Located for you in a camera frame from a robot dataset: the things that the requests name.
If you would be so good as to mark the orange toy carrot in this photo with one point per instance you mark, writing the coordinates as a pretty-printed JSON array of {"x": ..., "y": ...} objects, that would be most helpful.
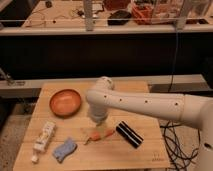
[{"x": 96, "y": 136}]

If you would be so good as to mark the black cloth item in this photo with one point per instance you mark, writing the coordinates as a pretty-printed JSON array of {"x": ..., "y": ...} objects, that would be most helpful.
[{"x": 119, "y": 17}]

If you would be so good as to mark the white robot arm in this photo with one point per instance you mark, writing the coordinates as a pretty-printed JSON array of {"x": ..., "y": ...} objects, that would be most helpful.
[{"x": 193, "y": 111}]

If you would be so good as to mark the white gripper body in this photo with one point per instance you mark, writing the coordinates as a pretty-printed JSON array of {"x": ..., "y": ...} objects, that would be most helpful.
[{"x": 98, "y": 116}]

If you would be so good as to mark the orange wooden bowl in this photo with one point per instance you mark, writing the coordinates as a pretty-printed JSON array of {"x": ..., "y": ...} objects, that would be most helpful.
[{"x": 65, "y": 103}]

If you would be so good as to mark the grey metal post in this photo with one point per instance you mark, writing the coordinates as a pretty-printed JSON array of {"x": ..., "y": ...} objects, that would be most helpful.
[{"x": 87, "y": 4}]

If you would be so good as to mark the orange crate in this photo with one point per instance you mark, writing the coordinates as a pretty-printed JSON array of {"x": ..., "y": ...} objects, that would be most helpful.
[{"x": 141, "y": 15}]

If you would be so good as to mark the wooden board table top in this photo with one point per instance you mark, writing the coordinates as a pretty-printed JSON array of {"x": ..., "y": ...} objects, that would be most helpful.
[{"x": 109, "y": 154}]

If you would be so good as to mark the white toothpaste tube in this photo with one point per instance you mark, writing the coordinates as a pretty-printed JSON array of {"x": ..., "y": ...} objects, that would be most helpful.
[{"x": 43, "y": 140}]

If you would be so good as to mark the metal clamp bracket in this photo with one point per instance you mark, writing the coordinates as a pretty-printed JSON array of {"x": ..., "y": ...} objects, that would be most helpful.
[{"x": 9, "y": 80}]

